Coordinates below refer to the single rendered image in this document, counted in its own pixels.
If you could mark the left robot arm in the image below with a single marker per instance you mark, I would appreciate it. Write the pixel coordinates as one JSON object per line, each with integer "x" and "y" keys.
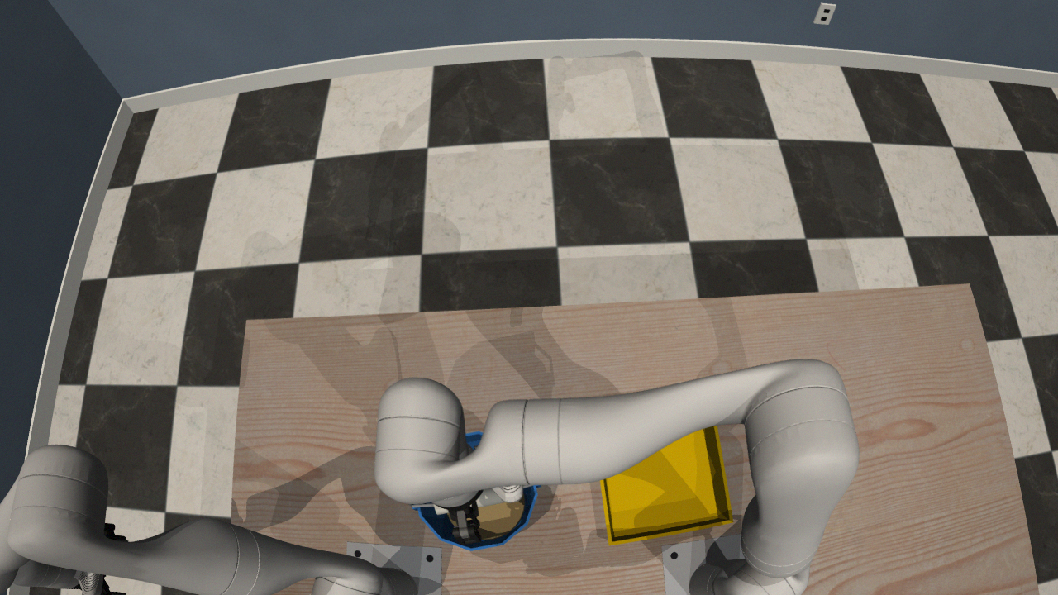
{"x": 56, "y": 521}

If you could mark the yellow square tray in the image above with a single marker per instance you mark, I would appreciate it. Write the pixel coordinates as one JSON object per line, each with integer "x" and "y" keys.
{"x": 678, "y": 489}

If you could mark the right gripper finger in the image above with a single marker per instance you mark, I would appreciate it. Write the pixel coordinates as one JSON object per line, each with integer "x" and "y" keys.
{"x": 465, "y": 531}

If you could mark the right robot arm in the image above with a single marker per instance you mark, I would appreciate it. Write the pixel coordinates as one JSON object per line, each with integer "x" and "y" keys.
{"x": 801, "y": 441}

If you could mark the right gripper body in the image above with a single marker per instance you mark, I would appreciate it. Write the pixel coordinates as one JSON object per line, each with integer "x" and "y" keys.
{"x": 465, "y": 507}

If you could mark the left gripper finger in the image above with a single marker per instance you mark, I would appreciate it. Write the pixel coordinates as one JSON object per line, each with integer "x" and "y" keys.
{"x": 106, "y": 591}
{"x": 109, "y": 533}

